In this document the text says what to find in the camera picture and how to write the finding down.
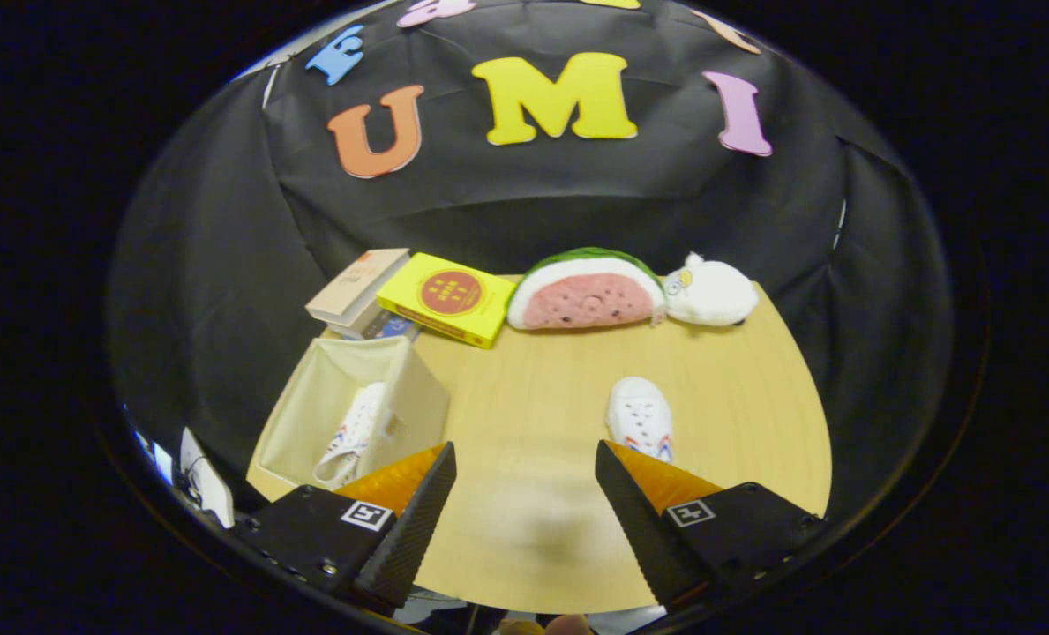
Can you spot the white canvas shoe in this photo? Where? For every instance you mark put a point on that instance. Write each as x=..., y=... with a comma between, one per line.
x=356, y=432
x=639, y=414

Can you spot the cream cover book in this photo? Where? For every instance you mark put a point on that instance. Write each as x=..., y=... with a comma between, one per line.
x=356, y=282

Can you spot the white paper sheet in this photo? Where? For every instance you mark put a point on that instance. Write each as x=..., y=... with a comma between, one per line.
x=211, y=485

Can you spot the blue printed packet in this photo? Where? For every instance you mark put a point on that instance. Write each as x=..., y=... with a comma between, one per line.
x=155, y=459

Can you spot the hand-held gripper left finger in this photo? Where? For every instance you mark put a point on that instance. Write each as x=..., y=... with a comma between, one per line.
x=409, y=538

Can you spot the blue book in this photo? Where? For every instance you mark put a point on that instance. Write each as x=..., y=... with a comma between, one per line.
x=396, y=329

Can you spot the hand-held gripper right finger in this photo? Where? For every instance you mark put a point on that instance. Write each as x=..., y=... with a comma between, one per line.
x=643, y=529

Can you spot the white book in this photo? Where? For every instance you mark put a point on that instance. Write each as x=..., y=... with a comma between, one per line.
x=367, y=319

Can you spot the white plush toy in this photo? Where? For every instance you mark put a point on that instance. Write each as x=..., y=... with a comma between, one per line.
x=714, y=291

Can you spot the watermelon slice plush toy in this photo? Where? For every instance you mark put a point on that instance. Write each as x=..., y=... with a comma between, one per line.
x=581, y=295

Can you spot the yellow book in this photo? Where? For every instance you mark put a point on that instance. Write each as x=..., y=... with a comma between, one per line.
x=445, y=295

